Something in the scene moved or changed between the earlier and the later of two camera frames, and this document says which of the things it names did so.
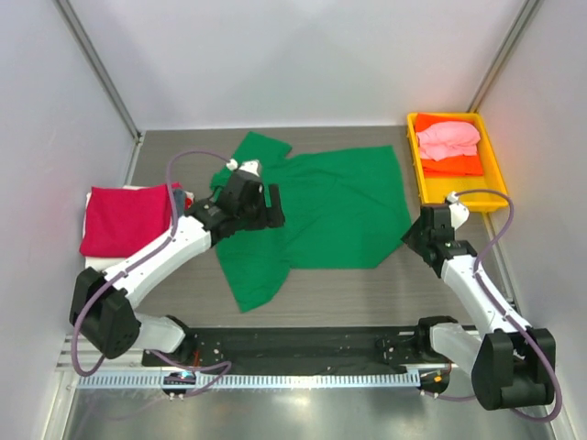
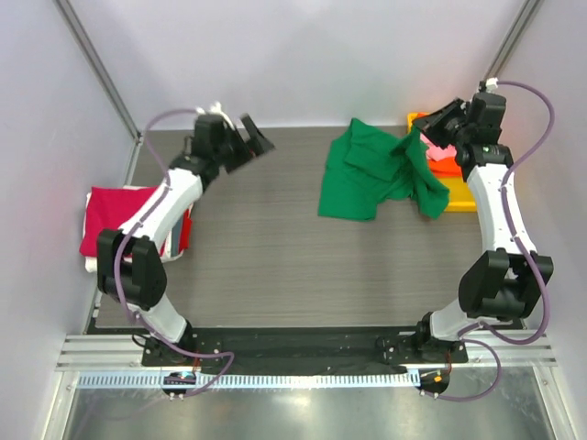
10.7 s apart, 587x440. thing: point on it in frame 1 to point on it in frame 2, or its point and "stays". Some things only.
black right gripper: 417,240 to 448,126
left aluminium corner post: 71,17 stays
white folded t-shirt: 100,263 stays
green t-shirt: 343,209 to 368,167
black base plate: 302,349 stays
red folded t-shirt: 117,220 stays
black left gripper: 271,215 to 258,144
